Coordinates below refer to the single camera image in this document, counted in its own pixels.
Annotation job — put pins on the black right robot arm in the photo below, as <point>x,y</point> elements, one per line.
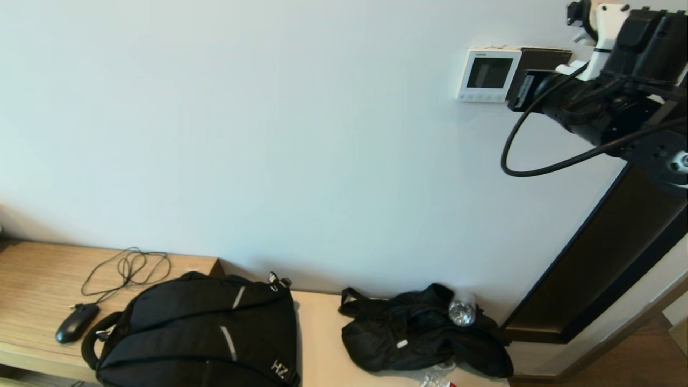
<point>645,54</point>

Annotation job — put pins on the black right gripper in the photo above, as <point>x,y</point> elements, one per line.
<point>524,91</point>

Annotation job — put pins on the black computer mouse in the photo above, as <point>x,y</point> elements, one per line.
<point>77,322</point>

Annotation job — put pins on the crumpled black fabric bag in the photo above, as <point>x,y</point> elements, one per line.
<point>408,338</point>

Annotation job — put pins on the clear plastic water bottle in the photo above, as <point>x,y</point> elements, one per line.
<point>462,313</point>

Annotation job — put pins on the white wall thermostat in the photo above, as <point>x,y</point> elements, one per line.
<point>478,94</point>

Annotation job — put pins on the black backpack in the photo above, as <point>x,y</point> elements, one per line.
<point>204,333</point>

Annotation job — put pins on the dark brown door frame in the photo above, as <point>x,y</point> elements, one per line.
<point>591,279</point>

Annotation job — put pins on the crumpled clear plastic wrapper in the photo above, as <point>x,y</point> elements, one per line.
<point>435,379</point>

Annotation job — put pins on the wooden desk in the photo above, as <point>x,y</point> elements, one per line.
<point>37,285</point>

